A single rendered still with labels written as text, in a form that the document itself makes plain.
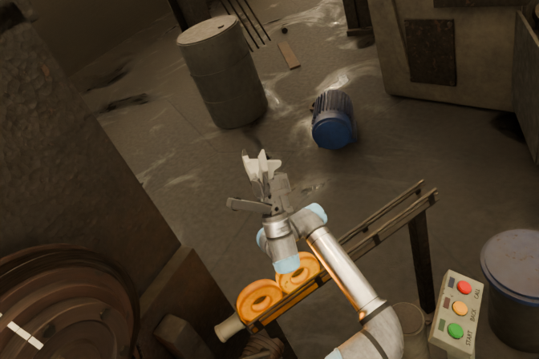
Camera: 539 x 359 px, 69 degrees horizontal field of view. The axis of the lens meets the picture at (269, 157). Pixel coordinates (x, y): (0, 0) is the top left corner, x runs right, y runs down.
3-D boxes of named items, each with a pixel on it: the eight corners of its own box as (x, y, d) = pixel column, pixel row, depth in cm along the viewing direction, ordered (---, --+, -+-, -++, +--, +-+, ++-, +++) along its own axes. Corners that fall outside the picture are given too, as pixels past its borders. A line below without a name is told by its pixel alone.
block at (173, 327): (181, 367, 135) (148, 332, 122) (195, 345, 140) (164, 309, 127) (204, 379, 130) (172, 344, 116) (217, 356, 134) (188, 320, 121)
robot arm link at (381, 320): (431, 342, 96) (315, 193, 119) (397, 369, 94) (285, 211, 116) (417, 348, 106) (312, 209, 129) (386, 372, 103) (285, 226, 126)
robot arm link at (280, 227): (261, 234, 109) (273, 240, 102) (257, 219, 109) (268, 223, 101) (285, 225, 112) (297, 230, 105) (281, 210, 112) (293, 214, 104)
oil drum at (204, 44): (202, 128, 388) (160, 46, 337) (233, 95, 424) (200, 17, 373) (249, 131, 355) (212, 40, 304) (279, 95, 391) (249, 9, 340)
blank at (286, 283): (267, 270, 127) (272, 277, 125) (306, 243, 129) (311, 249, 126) (285, 294, 136) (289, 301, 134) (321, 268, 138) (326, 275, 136)
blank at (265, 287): (228, 298, 125) (231, 306, 123) (267, 270, 127) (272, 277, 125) (248, 320, 135) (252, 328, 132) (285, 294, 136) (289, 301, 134)
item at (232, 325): (220, 331, 133) (212, 323, 130) (242, 316, 134) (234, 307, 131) (225, 346, 128) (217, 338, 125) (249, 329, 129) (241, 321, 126)
